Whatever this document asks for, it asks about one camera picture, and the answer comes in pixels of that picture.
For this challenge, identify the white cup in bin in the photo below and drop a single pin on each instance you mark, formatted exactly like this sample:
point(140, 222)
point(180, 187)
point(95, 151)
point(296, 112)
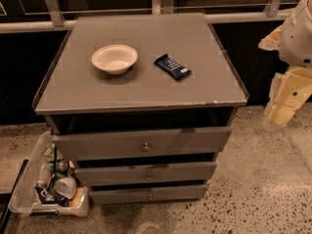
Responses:
point(66, 187)

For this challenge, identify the grey top drawer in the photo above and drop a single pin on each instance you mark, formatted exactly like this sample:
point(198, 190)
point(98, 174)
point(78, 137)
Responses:
point(114, 145)

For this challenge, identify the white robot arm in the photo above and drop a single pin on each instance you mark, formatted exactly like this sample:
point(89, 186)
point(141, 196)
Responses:
point(277, 77)

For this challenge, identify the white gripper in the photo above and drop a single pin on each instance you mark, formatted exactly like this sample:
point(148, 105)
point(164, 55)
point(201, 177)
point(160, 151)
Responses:
point(297, 41)

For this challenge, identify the grey drawer cabinet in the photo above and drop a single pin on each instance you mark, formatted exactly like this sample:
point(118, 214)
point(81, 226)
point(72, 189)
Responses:
point(77, 98)

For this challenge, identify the soda can in bin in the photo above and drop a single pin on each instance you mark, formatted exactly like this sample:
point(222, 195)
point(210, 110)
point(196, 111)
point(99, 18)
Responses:
point(61, 166)

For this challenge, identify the yellow sponge in bin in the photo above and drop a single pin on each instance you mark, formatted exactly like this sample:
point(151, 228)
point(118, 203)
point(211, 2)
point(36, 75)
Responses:
point(78, 198)

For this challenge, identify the blue snack bag in bin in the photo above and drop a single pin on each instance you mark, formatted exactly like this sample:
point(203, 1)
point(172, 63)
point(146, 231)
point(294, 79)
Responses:
point(47, 198)

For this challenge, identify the blue snack bar wrapper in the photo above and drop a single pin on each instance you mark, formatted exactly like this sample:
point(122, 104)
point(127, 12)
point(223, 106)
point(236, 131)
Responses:
point(172, 67)

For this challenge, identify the white paper bowl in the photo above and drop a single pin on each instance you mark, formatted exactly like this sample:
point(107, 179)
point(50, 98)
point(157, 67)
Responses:
point(115, 59)

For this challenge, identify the grey drawer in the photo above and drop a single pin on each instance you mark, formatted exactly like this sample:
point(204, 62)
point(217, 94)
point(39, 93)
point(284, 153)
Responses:
point(146, 173)
point(114, 145)
point(154, 194)

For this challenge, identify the clear plastic bin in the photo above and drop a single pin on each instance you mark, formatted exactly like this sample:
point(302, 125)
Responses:
point(40, 171)

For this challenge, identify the grey middle drawer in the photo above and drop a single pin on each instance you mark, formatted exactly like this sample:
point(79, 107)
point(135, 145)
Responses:
point(146, 173)

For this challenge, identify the metal railing frame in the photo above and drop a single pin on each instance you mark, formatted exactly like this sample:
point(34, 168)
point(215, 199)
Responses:
point(19, 16)

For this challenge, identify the grey bottom drawer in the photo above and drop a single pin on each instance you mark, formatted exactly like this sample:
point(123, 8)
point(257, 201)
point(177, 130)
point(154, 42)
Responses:
point(154, 194)

